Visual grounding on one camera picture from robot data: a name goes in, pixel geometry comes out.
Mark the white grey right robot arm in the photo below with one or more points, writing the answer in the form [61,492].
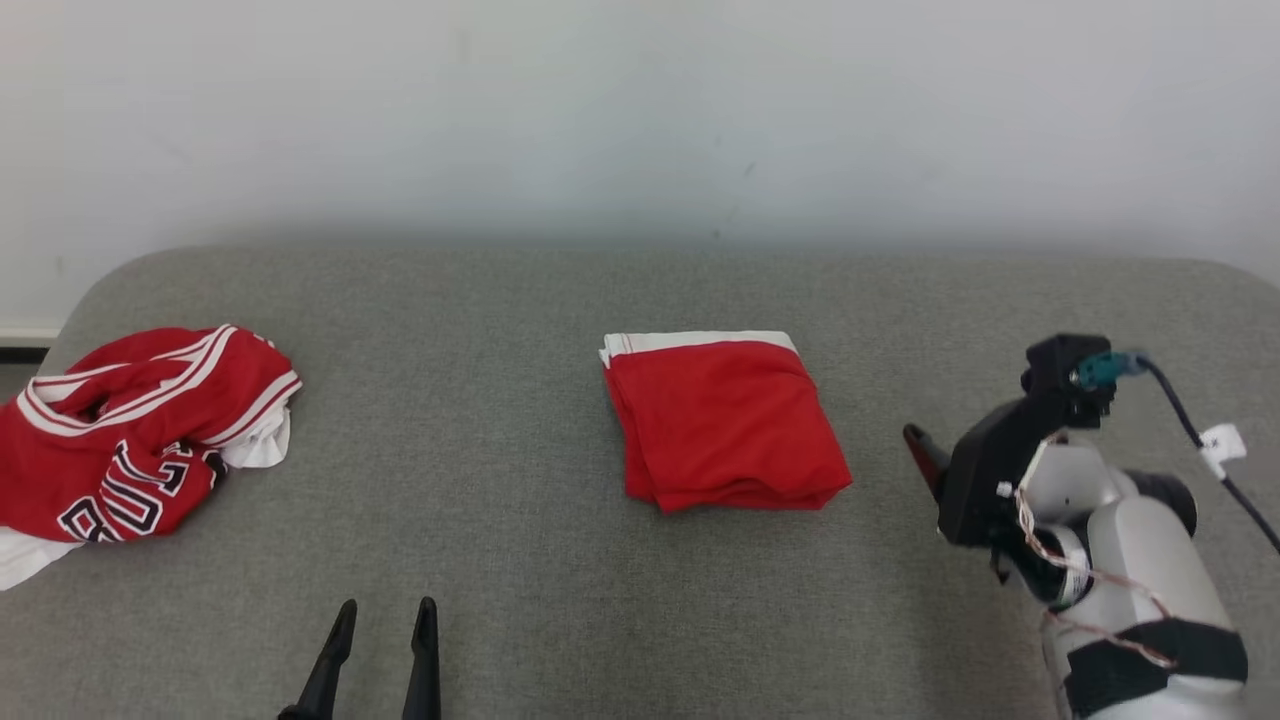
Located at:
[1140,560]

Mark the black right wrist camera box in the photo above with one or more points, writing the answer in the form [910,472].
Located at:
[1060,375]

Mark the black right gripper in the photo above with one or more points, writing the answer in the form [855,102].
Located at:
[980,480]

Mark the red shorts with white trim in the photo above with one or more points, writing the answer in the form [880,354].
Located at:
[725,430]

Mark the teal right camera connector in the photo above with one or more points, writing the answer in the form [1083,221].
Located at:
[1105,368]

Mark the red white basketball jersey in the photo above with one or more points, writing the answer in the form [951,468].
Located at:
[130,440]

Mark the wall baseboard strip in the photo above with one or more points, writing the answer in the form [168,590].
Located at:
[20,345]

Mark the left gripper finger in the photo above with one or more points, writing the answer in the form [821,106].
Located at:
[325,680]
[424,670]

